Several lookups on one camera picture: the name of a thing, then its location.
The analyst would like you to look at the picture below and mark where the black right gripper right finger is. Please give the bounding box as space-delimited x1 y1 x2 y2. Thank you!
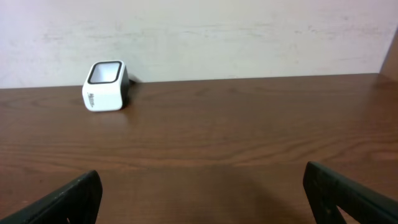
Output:
303 162 397 223

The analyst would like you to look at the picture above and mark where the white barcode scanner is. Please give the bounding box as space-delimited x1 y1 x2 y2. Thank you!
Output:
81 60 130 112

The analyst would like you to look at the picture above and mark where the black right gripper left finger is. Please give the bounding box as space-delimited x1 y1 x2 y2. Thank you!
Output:
1 170 103 224

